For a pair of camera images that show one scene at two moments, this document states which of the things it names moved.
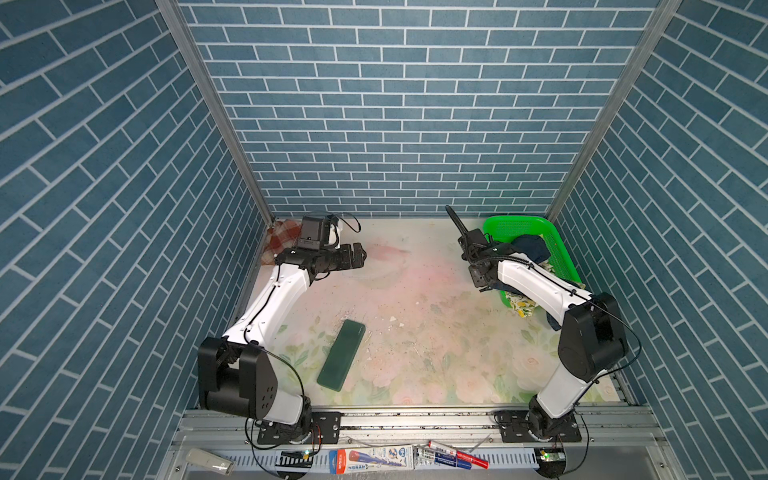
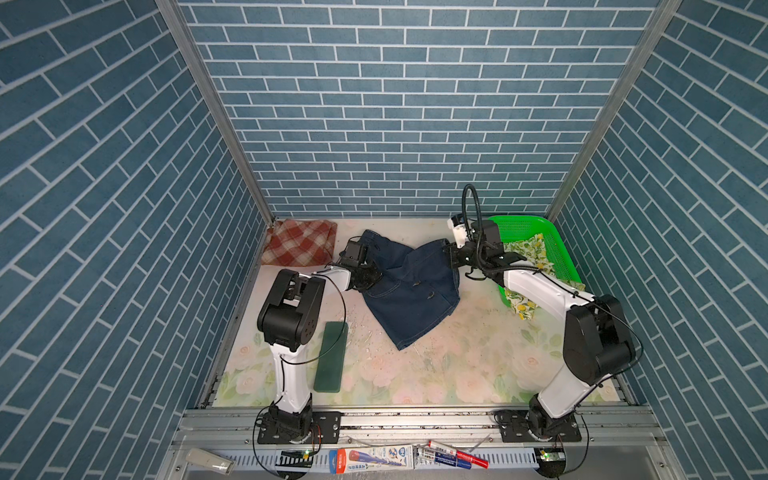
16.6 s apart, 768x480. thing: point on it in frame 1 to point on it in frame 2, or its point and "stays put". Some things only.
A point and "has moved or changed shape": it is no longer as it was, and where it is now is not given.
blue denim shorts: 532,245 to 417,290
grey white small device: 208,461 stays put
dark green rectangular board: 341,355 has moved or changed shape
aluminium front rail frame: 227,444 stays put
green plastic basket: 500,229 stays put
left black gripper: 346,261 to 375,274
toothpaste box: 361,460 stays put
